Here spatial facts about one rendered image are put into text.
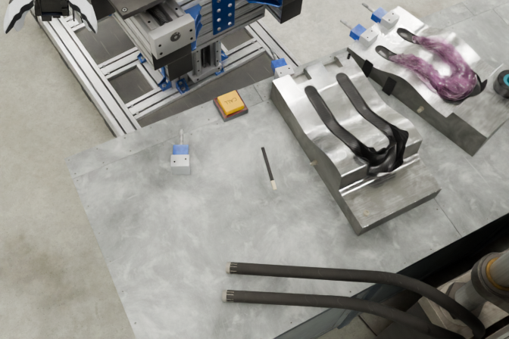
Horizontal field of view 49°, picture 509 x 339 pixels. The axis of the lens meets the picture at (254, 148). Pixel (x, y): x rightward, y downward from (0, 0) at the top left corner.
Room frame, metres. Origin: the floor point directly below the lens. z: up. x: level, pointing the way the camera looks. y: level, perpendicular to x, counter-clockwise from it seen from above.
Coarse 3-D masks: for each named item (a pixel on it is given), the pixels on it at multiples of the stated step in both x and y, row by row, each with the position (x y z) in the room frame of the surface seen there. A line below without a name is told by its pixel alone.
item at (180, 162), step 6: (180, 132) 0.82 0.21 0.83; (180, 138) 0.80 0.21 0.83; (180, 144) 0.78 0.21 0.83; (174, 150) 0.75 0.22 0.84; (180, 150) 0.76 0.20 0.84; (186, 150) 0.76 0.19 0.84; (174, 156) 0.73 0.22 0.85; (180, 156) 0.73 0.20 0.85; (186, 156) 0.73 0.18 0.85; (174, 162) 0.71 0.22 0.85; (180, 162) 0.71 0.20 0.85; (186, 162) 0.71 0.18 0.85; (174, 168) 0.70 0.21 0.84; (180, 168) 0.70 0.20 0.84; (186, 168) 0.70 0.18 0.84; (174, 174) 0.70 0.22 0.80; (180, 174) 0.70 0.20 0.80; (186, 174) 0.70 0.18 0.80
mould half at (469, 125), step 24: (408, 24) 1.29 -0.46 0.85; (360, 48) 1.17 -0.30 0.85; (408, 48) 1.18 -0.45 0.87; (384, 72) 1.08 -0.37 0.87; (408, 72) 1.06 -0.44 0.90; (480, 72) 1.11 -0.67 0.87; (408, 96) 1.01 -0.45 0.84; (432, 96) 0.99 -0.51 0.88; (480, 96) 0.99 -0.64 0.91; (432, 120) 0.95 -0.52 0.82; (456, 120) 0.91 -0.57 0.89; (480, 120) 0.90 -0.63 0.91; (504, 120) 0.93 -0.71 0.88; (456, 144) 0.88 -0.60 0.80; (480, 144) 0.85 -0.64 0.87
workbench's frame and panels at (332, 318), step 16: (496, 224) 0.78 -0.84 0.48; (464, 240) 0.70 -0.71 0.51; (480, 240) 0.79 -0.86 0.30; (432, 256) 0.63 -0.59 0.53; (448, 256) 0.71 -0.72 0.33; (464, 256) 0.80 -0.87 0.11; (400, 272) 0.56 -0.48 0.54; (416, 272) 0.63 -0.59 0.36; (432, 272) 0.71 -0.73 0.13; (368, 288) 0.43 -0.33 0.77; (384, 288) 0.55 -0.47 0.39; (400, 288) 0.63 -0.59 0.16; (320, 320) 0.42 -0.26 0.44; (336, 320) 0.47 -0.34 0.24; (288, 336) 0.35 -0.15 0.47; (304, 336) 0.40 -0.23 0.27
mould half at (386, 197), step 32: (320, 64) 1.06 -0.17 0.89; (352, 64) 1.07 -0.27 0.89; (288, 96) 0.94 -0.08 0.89; (320, 128) 0.84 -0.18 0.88; (352, 128) 0.84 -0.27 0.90; (320, 160) 0.75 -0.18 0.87; (352, 160) 0.72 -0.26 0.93; (416, 160) 0.78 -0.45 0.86; (352, 192) 0.66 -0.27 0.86; (384, 192) 0.67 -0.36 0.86; (416, 192) 0.68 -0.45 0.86; (352, 224) 0.59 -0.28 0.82
